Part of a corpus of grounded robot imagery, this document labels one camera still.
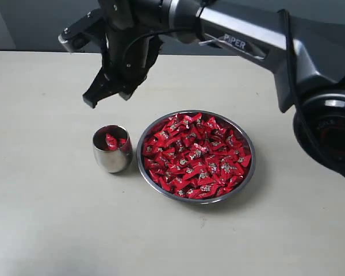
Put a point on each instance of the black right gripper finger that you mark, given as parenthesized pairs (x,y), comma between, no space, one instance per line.
(126,89)
(100,88)

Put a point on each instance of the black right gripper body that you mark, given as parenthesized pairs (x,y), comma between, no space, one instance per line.
(127,54)

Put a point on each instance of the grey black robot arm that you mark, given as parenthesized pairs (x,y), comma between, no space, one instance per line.
(307,59)

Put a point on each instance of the stainless steel cup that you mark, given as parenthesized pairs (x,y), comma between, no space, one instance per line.
(116,161)

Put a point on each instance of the steel bowl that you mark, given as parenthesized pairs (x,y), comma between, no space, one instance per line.
(158,123)

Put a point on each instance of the pile of red wrapped candies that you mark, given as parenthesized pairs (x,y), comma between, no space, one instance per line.
(196,157)

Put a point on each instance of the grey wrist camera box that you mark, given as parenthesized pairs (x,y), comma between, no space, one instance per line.
(90,28)

